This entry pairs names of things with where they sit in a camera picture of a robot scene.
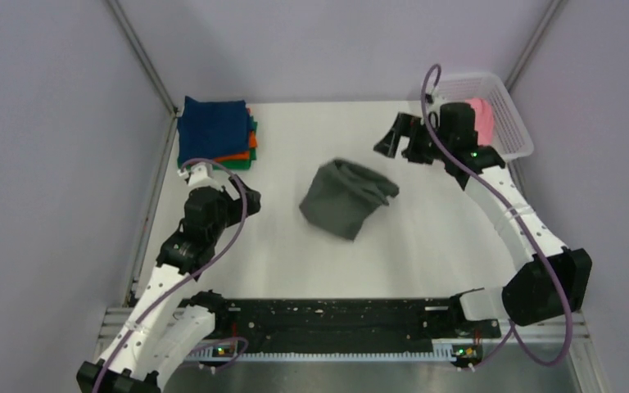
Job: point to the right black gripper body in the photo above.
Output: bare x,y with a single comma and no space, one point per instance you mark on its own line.
423,147

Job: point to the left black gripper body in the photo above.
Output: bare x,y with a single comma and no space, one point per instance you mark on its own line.
226,207

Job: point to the dark grey t-shirt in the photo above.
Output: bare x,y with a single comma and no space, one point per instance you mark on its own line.
342,195

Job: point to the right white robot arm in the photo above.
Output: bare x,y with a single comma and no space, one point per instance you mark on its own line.
547,270

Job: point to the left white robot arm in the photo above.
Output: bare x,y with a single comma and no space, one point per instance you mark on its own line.
151,344

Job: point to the pink t-shirt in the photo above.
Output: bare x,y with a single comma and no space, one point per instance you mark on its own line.
484,123

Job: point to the folded green t-shirt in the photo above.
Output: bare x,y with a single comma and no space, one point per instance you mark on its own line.
244,161

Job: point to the folded orange t-shirt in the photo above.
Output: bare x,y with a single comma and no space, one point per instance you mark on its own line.
219,134

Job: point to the white plastic basket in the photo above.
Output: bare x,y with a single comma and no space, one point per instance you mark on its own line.
511,138

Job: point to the folded navy blue t-shirt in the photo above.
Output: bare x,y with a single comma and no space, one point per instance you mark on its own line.
230,115

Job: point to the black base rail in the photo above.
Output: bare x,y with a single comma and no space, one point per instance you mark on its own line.
341,326

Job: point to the right aluminium frame post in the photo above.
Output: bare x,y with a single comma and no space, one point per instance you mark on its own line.
545,23

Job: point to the aluminium frame post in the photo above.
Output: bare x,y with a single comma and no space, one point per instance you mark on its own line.
545,23
132,38

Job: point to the white slotted cable duct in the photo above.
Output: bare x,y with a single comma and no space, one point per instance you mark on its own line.
441,352

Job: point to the left aluminium frame post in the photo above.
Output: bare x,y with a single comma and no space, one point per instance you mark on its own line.
132,38

